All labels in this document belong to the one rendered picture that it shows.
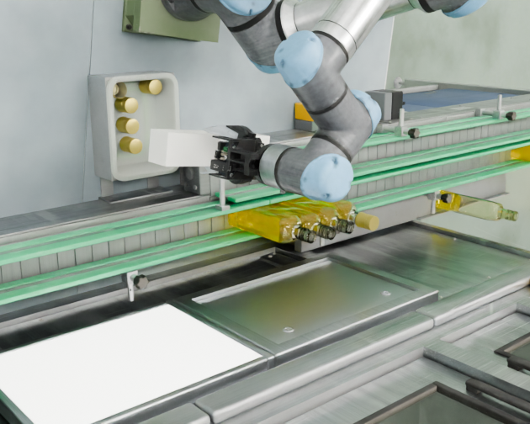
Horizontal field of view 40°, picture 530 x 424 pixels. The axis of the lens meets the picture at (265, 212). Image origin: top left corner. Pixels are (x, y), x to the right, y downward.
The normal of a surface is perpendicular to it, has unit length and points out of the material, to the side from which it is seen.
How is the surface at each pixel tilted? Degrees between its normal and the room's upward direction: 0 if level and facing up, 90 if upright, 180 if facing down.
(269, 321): 90
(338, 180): 0
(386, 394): 90
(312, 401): 0
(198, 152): 0
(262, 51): 64
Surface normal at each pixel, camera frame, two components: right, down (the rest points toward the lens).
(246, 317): 0.00, -0.96
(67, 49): 0.64, 0.21
